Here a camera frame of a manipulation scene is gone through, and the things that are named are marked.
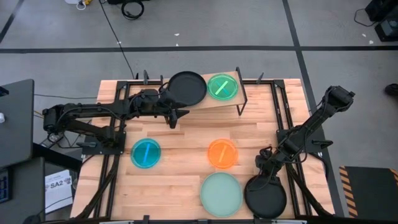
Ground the black equipment case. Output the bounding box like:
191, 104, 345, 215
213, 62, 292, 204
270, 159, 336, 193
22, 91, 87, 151
364, 0, 398, 22
374, 18, 398, 43

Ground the dark grey cabinet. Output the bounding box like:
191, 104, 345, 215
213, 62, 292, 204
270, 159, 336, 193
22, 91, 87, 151
0, 157, 46, 224

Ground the mint green round plate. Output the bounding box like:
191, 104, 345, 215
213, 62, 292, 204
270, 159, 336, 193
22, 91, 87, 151
200, 172, 244, 218

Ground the person's shoe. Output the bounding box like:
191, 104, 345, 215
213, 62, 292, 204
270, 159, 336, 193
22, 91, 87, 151
384, 83, 398, 97

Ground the orange transparent plastic plate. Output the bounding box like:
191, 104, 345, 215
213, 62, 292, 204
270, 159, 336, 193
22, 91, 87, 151
207, 138, 239, 170

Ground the white power strip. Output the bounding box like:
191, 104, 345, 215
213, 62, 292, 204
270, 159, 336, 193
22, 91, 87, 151
64, 0, 91, 11

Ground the black aluminium table frame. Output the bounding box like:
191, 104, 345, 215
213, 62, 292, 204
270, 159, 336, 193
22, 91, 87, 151
74, 70, 336, 224

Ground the white printed paper sheet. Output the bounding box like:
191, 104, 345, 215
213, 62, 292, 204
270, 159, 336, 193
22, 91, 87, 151
44, 169, 74, 214

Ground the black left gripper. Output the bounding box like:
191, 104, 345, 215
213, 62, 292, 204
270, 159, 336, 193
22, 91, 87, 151
135, 88, 190, 129

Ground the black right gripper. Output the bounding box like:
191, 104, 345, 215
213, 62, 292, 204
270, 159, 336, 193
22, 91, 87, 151
255, 147, 282, 187

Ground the black power adapter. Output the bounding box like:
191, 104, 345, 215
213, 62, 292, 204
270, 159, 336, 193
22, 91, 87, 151
39, 131, 65, 149

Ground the thin black floor cable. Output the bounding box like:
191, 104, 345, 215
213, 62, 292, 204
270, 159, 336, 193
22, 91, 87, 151
98, 0, 138, 80

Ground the dark grey desk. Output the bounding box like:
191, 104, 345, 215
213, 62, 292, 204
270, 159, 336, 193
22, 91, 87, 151
0, 78, 35, 169

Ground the wooden shelf with black legs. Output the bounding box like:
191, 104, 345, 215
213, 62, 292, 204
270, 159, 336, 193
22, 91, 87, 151
160, 67, 248, 116

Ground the black round plate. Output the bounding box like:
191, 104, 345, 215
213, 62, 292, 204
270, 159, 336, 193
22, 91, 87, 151
167, 71, 208, 106
244, 174, 288, 220

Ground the black hazard-striped mat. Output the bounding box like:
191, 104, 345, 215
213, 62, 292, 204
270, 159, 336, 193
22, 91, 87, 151
338, 166, 398, 218

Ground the coiled black cable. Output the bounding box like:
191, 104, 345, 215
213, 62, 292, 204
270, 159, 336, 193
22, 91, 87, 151
120, 0, 146, 21

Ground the green transparent plastic plate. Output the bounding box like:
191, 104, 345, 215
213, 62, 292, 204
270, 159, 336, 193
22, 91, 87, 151
206, 73, 239, 101

